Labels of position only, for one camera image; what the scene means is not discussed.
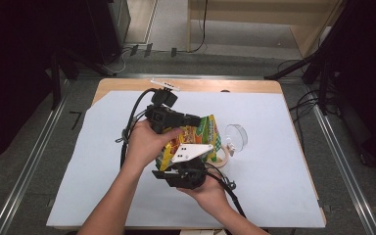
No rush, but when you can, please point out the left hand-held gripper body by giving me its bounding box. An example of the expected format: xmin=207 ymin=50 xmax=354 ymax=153
xmin=144 ymin=77 xmax=190 ymax=135

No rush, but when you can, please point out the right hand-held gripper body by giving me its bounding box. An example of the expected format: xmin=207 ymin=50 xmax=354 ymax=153
xmin=163 ymin=143 xmax=214 ymax=191

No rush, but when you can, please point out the yellow green refill pouch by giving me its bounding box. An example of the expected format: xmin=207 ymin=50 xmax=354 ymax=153
xmin=155 ymin=114 xmax=223 ymax=172

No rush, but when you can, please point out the clear jar with beige collar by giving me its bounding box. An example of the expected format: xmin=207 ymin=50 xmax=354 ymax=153
xmin=207 ymin=123 xmax=249 ymax=169

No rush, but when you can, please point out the person's right hand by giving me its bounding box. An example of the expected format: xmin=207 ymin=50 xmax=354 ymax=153
xmin=177 ymin=174 xmax=231 ymax=217

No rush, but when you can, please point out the person's left hand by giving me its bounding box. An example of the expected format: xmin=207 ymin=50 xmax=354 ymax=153
xmin=123 ymin=118 xmax=184 ymax=170

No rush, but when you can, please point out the white paper table sheet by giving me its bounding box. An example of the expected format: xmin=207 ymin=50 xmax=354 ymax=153
xmin=45 ymin=90 xmax=327 ymax=229

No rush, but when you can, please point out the black cabinet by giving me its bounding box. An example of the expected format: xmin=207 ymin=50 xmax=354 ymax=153
xmin=87 ymin=0 xmax=131 ymax=65

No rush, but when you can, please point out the black metal stand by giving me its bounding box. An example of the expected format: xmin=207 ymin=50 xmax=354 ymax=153
xmin=47 ymin=45 xmax=116 ymax=111
xmin=263 ymin=0 xmax=356 ymax=116

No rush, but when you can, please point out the light wooden shelf unit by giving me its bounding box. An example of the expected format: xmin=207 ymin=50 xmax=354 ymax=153
xmin=186 ymin=0 xmax=344 ymax=58

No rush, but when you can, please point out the dark curtain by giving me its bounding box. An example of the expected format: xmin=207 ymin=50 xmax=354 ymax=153
xmin=0 ymin=0 xmax=92 ymax=169
xmin=326 ymin=0 xmax=376 ymax=170

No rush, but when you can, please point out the left hand-held gripper cable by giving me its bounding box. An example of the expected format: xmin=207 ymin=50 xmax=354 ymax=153
xmin=116 ymin=87 xmax=160 ymax=169

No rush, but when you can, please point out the hand-held gripper cable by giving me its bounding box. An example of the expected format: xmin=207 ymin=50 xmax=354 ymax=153
xmin=205 ymin=163 xmax=248 ymax=219
xmin=116 ymin=87 xmax=160 ymax=169

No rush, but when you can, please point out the silver metal floor rail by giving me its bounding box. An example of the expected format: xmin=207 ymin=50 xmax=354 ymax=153
xmin=306 ymin=84 xmax=376 ymax=235
xmin=77 ymin=71 xmax=307 ymax=81
xmin=0 ymin=81 xmax=71 ymax=235

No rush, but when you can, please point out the right hand-held gripper cable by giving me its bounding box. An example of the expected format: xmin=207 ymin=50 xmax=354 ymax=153
xmin=205 ymin=163 xmax=248 ymax=219

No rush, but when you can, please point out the white floor cable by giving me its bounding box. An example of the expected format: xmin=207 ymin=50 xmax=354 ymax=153
xmin=109 ymin=48 xmax=128 ymax=74

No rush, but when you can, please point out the thin black hanging cable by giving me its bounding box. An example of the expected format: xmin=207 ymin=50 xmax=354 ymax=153
xmin=189 ymin=0 xmax=209 ymax=54

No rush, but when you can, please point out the bundle of black floor cables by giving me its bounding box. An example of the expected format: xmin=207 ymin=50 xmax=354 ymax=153
xmin=288 ymin=89 xmax=322 ymax=145

